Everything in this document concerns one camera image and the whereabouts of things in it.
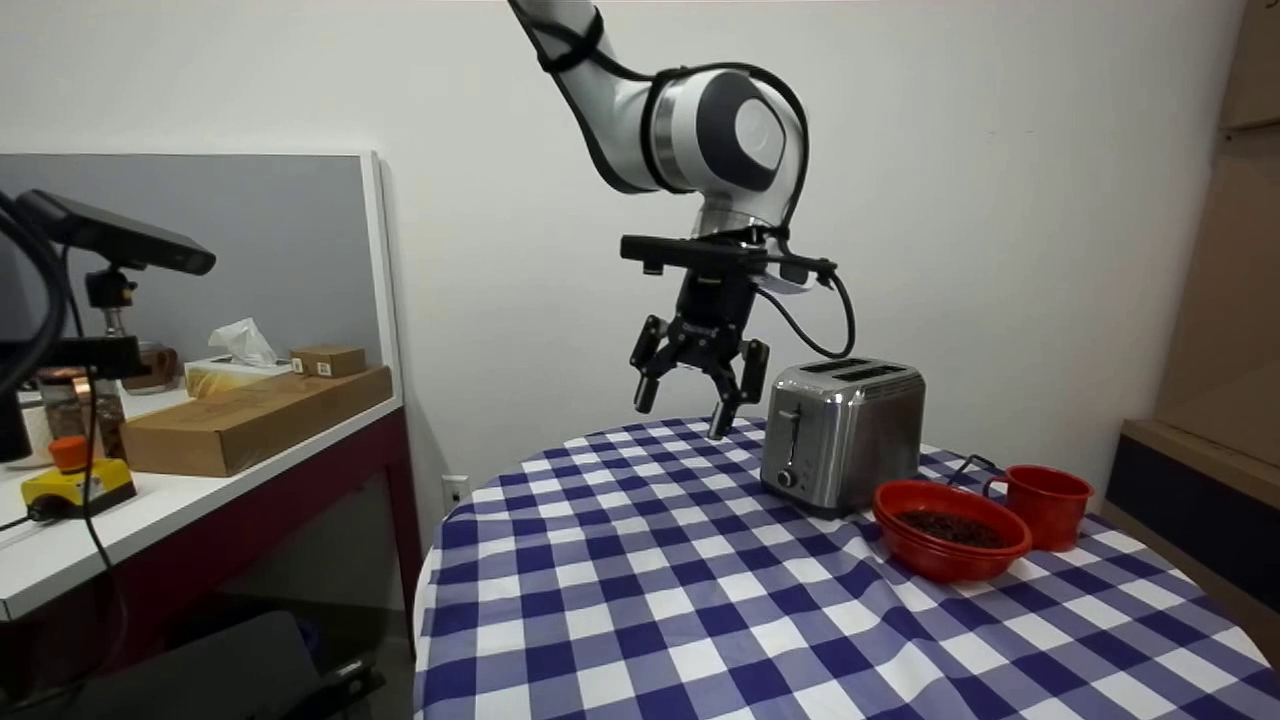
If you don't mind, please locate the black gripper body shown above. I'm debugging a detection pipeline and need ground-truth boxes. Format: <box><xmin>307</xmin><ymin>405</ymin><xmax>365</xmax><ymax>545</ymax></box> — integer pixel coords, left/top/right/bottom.
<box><xmin>659</xmin><ymin>274</ymin><xmax>766</xmax><ymax>366</ymax></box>

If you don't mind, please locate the silver two-slot toaster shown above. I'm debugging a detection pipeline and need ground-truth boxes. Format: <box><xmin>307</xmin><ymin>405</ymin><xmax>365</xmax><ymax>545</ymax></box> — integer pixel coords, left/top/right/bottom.
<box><xmin>756</xmin><ymin>357</ymin><xmax>928</xmax><ymax>522</ymax></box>

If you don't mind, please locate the blue white checked tablecloth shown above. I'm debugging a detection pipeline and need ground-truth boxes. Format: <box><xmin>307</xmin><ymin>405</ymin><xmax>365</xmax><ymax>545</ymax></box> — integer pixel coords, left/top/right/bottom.
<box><xmin>408</xmin><ymin>413</ymin><xmax>1280</xmax><ymax>720</ymax></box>

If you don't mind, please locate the red plastic bowl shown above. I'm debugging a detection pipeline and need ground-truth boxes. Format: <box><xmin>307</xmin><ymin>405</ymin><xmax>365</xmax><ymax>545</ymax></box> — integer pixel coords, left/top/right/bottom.
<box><xmin>870</xmin><ymin>475</ymin><xmax>1035</xmax><ymax>590</ymax></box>

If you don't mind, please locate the small cardboard box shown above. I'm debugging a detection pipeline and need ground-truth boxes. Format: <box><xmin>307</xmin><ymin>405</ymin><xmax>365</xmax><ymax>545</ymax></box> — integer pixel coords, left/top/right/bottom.
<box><xmin>292</xmin><ymin>340</ymin><xmax>373</xmax><ymax>383</ymax></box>

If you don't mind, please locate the red plastic cup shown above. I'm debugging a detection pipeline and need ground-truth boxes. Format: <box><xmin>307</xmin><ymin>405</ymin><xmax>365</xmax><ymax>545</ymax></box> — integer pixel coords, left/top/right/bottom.
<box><xmin>1001</xmin><ymin>459</ymin><xmax>1097</xmax><ymax>556</ymax></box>

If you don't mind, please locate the grey partition panel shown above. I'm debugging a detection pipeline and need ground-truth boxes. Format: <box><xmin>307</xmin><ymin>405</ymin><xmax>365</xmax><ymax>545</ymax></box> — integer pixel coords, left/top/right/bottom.
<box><xmin>0</xmin><ymin>148</ymin><xmax>408</xmax><ymax>393</ymax></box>

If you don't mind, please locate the tissue box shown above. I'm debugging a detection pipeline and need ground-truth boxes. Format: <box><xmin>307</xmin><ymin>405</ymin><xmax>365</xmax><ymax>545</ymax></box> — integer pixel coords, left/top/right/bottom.
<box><xmin>180</xmin><ymin>317</ymin><xmax>302</xmax><ymax>400</ymax></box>

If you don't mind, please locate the white desk dark red side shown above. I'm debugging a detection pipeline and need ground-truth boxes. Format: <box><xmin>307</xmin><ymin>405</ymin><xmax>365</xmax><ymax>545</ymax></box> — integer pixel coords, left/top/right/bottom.
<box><xmin>0</xmin><ymin>382</ymin><xmax>423</xmax><ymax>720</ymax></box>

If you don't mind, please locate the large brown cardboard box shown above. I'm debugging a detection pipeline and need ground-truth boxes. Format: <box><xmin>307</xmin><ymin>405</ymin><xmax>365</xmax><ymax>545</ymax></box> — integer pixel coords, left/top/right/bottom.
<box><xmin>1149</xmin><ymin>0</ymin><xmax>1280</xmax><ymax>434</ymax></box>

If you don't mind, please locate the small brown jar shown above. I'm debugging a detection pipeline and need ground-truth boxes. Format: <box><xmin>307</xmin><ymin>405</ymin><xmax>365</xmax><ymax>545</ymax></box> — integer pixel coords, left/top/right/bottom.
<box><xmin>33</xmin><ymin>366</ymin><xmax>130</xmax><ymax>465</ymax></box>

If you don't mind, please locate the yellow orange hand tool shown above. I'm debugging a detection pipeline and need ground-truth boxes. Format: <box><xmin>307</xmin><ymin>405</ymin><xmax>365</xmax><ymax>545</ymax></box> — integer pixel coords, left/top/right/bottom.
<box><xmin>17</xmin><ymin>434</ymin><xmax>138</xmax><ymax>530</ymax></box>

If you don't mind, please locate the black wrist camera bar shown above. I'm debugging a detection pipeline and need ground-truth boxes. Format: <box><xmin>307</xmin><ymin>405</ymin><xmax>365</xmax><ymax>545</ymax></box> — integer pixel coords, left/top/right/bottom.
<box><xmin>616</xmin><ymin>229</ymin><xmax>839</xmax><ymax>291</ymax></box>

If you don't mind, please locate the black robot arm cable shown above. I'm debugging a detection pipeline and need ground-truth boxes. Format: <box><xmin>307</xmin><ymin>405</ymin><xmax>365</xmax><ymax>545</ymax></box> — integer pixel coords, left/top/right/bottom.
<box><xmin>748</xmin><ymin>257</ymin><xmax>861</xmax><ymax>366</ymax></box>

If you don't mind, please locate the white wall outlet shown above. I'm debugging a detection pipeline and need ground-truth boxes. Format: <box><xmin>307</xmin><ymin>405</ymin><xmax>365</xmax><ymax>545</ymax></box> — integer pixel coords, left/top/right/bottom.
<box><xmin>436</xmin><ymin>472</ymin><xmax>474</xmax><ymax>522</ymax></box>

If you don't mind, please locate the black toaster power cord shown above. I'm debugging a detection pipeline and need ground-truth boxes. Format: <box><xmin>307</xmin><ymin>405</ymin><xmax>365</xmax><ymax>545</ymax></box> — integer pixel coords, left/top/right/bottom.
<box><xmin>935</xmin><ymin>453</ymin><xmax>1014</xmax><ymax>500</ymax></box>

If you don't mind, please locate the black camera on tripod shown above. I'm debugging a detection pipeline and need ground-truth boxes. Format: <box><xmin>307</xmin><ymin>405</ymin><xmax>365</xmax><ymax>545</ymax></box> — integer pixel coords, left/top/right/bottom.
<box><xmin>9</xmin><ymin>184</ymin><xmax>218</xmax><ymax>382</ymax></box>

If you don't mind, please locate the black camera cable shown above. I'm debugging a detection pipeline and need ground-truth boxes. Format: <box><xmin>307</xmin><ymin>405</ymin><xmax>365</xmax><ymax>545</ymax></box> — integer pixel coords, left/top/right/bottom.
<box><xmin>0</xmin><ymin>197</ymin><xmax>128</xmax><ymax>582</ymax></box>

